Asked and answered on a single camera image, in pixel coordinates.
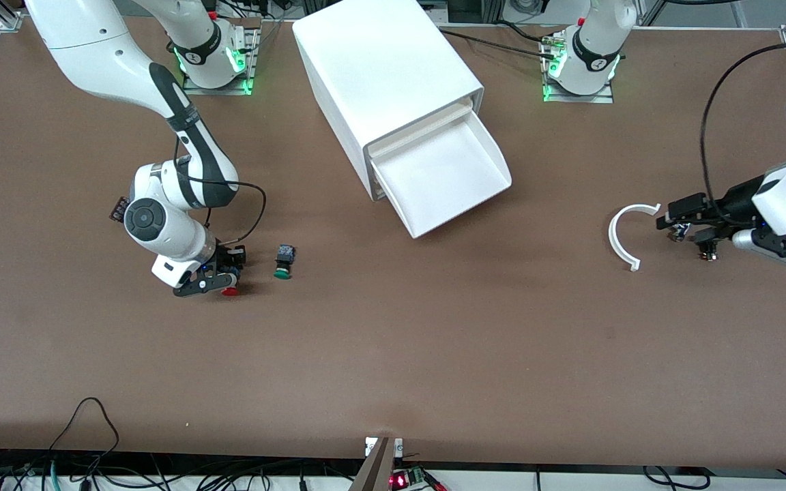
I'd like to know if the cream cabinet drawer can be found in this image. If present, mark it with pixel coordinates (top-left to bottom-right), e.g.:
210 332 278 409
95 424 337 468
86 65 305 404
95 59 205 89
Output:
370 111 512 239
366 98 474 159

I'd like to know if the green push button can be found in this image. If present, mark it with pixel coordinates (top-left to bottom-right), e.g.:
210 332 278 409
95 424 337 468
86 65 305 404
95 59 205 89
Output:
273 244 296 280

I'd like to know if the white drawer cabinet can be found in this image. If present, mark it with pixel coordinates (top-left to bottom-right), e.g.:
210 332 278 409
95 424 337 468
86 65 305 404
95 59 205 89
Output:
292 0 484 202

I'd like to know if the white curved plastic arc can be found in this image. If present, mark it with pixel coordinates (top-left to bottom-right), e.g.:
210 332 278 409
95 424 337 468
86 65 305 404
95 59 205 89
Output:
608 203 662 272

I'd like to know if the circuit board with red light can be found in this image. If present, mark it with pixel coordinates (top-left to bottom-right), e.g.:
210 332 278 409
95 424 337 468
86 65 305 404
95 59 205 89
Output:
390 466 448 491

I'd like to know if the black selector switch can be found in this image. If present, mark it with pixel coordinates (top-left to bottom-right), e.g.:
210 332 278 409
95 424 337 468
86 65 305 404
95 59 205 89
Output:
696 232 726 263

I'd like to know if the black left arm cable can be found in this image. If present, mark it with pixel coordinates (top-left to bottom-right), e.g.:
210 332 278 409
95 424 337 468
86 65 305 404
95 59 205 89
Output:
700 42 786 222

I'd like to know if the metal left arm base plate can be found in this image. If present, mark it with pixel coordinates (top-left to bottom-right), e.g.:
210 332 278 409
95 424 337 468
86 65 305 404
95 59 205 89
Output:
542 34 615 104

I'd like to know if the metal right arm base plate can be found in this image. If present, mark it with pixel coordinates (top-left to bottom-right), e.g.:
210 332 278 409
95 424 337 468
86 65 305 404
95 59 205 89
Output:
181 27 261 96

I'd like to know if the black looped cable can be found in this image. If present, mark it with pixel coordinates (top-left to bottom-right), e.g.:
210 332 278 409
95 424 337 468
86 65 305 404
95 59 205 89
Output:
48 398 121 454

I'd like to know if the black table cable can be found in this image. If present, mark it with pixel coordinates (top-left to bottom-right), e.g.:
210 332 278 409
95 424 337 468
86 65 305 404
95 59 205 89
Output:
437 20 564 61

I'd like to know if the grey wedge post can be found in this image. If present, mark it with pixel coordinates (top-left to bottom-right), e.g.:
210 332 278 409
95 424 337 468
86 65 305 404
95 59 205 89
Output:
349 436 404 491

